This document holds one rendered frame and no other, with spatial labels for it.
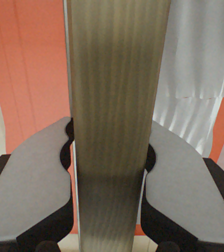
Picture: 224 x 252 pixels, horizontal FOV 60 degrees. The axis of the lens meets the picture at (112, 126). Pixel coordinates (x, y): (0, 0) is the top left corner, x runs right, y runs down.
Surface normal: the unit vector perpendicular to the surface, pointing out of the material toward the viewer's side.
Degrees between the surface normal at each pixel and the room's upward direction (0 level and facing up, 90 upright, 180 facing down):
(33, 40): 0
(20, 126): 0
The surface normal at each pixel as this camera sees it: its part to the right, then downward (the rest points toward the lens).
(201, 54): -0.44, 0.49
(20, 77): 0.02, 0.48
